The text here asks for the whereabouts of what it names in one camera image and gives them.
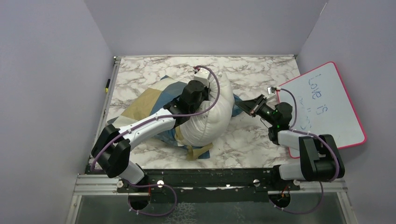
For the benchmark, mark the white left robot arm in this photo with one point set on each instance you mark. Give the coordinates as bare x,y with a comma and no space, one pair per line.
112,148

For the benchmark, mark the white pillow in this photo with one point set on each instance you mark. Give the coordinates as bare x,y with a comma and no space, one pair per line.
204,129

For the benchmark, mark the blue yellow patchwork pillowcase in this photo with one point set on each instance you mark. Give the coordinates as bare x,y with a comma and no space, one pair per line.
159,94

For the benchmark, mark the aluminium front rail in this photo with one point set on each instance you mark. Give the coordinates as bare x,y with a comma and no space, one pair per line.
101,185

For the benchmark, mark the aluminium table edge rail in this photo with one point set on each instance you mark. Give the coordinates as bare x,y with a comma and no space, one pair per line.
107,99

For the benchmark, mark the pink framed whiteboard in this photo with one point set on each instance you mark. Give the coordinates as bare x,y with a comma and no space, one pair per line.
321,105

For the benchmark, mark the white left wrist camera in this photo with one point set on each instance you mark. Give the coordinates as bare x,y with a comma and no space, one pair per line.
202,75

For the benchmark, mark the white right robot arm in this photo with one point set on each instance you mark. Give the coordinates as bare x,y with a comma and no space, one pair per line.
319,159

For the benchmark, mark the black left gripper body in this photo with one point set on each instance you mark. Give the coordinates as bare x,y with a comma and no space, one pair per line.
203,98

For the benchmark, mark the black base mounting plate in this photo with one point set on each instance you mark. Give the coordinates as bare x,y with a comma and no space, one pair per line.
158,184

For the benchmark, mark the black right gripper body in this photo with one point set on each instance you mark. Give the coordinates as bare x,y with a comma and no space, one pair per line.
261,108

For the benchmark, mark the yellow black marker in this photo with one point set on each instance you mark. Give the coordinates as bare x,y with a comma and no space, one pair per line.
107,85

